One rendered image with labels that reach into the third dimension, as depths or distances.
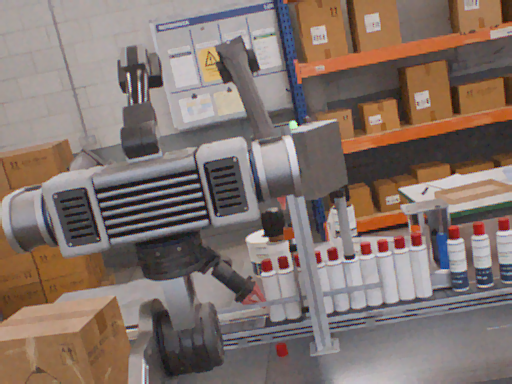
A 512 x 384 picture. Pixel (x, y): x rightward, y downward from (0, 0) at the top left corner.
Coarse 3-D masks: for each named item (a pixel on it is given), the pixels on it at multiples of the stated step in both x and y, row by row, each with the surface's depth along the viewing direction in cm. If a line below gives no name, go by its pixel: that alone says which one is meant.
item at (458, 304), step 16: (416, 304) 191; (432, 304) 190; (448, 304) 190; (464, 304) 190; (480, 304) 190; (496, 304) 189; (240, 320) 206; (336, 320) 193; (352, 320) 193; (384, 320) 193; (400, 320) 192; (224, 336) 196; (240, 336) 195; (256, 336) 195; (272, 336) 195; (288, 336) 195; (304, 336) 195
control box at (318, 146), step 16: (304, 128) 169; (320, 128) 169; (336, 128) 176; (304, 144) 165; (320, 144) 170; (336, 144) 176; (304, 160) 167; (320, 160) 170; (336, 160) 176; (304, 176) 169; (320, 176) 170; (336, 176) 176; (304, 192) 170; (320, 192) 170
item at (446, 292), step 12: (444, 288) 198; (480, 288) 192; (492, 288) 190; (420, 300) 192; (432, 300) 191; (336, 312) 197; (348, 312) 195; (360, 312) 193; (228, 324) 204; (240, 324) 202; (252, 324) 200; (264, 324) 198; (276, 324) 196; (288, 324) 195
